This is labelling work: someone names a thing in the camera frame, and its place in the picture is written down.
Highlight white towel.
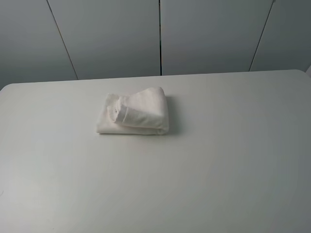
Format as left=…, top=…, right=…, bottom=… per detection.
left=96, top=87, right=169, bottom=135

